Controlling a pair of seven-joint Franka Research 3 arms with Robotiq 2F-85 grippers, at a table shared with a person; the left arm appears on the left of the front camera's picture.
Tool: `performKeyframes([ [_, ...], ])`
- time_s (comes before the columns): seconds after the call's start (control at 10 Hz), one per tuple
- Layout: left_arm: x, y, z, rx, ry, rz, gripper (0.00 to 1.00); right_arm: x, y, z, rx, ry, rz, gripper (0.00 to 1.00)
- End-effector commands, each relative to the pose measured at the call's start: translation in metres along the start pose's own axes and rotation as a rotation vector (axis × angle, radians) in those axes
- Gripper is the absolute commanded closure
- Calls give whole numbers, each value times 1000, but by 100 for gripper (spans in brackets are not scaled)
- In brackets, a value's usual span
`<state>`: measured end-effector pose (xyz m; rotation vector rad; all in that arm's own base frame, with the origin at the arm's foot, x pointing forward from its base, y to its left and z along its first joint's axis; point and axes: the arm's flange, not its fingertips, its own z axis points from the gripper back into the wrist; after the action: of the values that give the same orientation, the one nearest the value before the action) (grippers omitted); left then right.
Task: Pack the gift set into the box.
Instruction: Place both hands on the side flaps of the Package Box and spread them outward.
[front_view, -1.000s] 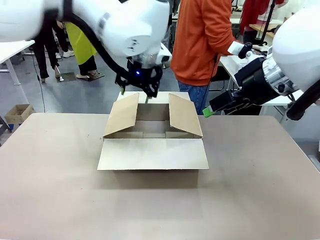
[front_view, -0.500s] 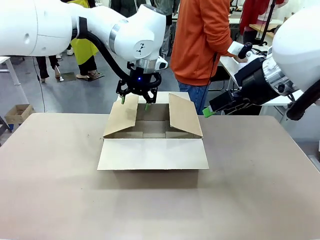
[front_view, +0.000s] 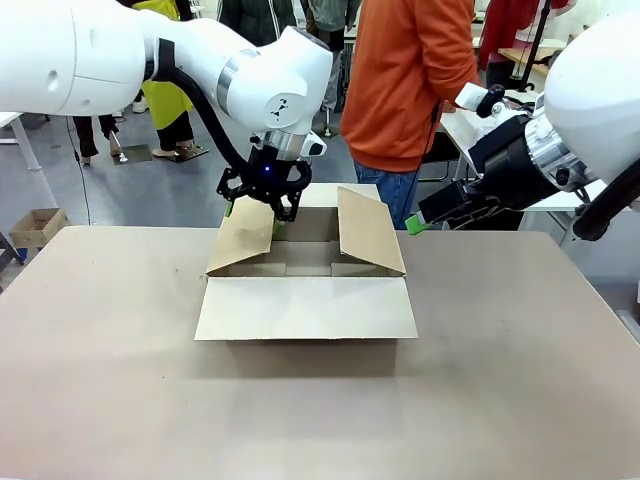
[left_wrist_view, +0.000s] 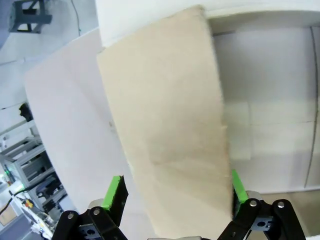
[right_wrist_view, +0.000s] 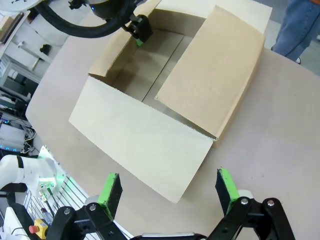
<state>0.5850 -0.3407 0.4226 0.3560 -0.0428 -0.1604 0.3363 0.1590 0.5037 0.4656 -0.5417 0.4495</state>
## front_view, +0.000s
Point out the right wrist camera white tag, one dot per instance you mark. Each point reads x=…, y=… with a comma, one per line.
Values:
x=480, y=97

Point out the small open cardboard box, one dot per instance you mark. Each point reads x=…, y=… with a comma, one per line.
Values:
x=37, y=227

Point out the person in black clothes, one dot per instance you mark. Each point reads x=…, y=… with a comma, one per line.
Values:
x=92, y=140

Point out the person in yellow apron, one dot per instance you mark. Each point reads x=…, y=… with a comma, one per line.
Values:
x=167, y=100

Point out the person in grey top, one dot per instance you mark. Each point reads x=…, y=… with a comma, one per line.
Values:
x=330, y=20

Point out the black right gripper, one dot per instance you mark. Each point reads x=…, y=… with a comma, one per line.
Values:
x=505, y=160

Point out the person in orange hoodie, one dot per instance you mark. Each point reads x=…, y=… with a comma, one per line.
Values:
x=405, y=75

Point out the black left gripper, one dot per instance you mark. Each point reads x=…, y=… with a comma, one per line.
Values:
x=265, y=175

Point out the brown cardboard shipping box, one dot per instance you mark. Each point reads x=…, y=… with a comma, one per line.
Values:
x=305, y=305

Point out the white side table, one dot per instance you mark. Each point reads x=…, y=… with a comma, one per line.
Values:
x=20, y=145

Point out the person in red top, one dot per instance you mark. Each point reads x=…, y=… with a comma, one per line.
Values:
x=505, y=30

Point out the person in dark jacket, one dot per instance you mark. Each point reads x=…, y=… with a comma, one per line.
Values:
x=260, y=20

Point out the white large table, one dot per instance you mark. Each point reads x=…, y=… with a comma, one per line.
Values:
x=460, y=130

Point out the black tripod pole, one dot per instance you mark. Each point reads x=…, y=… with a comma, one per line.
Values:
x=536, y=45

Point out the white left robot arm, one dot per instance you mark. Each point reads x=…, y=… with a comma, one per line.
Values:
x=100, y=50

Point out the dark floor mat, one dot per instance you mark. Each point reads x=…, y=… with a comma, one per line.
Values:
x=135, y=152

